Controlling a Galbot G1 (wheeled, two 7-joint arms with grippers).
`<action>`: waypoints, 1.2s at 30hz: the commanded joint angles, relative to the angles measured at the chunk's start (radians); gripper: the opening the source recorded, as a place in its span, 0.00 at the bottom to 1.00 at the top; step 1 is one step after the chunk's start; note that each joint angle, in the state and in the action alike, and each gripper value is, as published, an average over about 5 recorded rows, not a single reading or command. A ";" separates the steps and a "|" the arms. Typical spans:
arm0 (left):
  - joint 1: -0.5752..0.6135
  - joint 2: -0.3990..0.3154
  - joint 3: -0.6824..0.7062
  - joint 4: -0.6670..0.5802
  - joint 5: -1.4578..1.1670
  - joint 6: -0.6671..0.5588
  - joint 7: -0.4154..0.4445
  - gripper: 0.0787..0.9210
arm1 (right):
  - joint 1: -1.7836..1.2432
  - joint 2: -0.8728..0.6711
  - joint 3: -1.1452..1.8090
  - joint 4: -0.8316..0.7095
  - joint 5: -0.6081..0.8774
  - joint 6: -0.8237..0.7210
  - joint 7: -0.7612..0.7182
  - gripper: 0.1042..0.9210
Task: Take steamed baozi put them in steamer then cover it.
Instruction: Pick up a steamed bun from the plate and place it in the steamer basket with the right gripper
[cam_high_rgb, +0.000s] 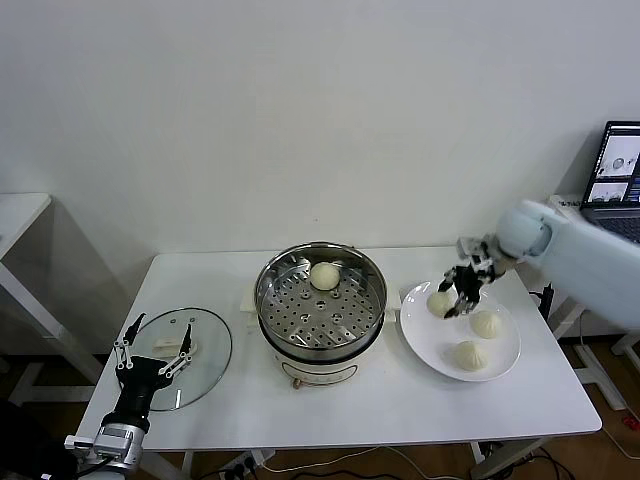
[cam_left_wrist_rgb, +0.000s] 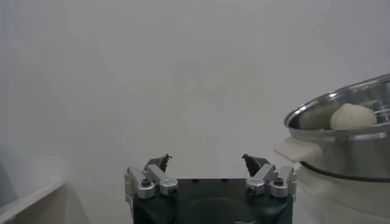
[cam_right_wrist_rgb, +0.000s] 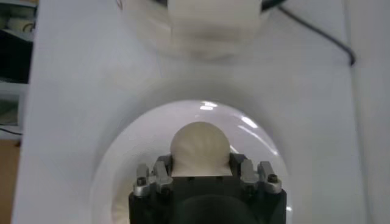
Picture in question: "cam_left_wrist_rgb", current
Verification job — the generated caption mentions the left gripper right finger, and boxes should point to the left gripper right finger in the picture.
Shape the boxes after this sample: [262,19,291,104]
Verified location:
[241,153,298,199]

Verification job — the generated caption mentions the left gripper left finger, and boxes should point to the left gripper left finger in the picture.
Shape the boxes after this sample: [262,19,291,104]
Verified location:
[124,153,179,203]

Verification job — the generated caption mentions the white steamed baozi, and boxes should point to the white steamed baozi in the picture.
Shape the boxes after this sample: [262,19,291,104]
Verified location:
[330,102,378,131]

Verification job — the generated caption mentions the stainless steel steamer basket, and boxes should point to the stainless steel steamer basket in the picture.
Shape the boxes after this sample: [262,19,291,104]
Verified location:
[273,72,390,181]

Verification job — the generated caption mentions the white electric cooker base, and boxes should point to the white electric cooker base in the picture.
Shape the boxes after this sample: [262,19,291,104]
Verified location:
[292,164,390,224]

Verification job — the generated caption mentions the white empty side table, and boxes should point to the white empty side table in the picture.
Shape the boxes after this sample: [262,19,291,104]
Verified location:
[0,180,68,224]

